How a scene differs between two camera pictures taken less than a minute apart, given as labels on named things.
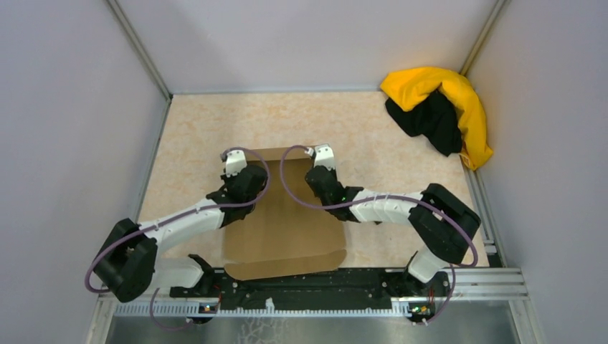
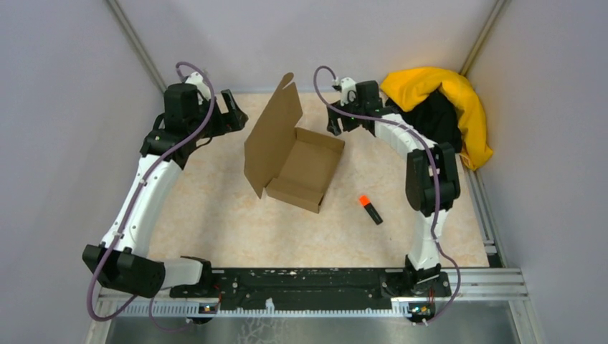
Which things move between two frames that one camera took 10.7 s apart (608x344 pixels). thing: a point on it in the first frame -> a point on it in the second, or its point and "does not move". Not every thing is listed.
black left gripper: [228, 180] -> [234, 120]
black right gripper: [333, 173] -> [333, 125]
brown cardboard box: [291, 229] -> [294, 165]
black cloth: [436, 120] does not move
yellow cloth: [405, 87] does not move
